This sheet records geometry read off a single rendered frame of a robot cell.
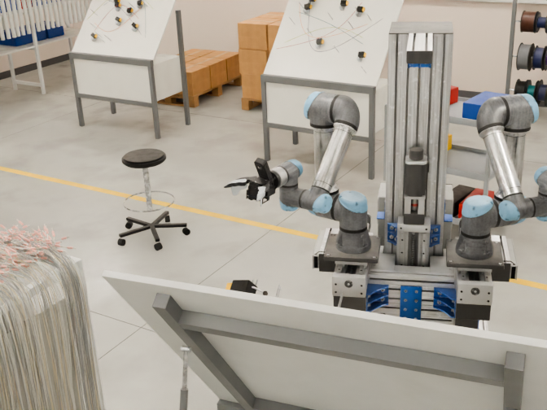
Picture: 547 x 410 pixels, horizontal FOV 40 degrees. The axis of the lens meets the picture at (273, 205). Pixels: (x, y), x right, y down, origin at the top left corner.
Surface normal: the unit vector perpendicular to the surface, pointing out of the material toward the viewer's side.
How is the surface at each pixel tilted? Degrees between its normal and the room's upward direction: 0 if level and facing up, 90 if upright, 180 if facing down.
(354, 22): 50
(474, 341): 126
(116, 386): 0
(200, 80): 90
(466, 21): 90
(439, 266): 0
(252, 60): 90
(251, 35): 90
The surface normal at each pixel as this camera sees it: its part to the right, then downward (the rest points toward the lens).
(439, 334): -0.26, 0.85
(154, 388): -0.04, -0.92
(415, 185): -0.19, 0.40
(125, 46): -0.42, -0.31
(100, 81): -0.51, 0.36
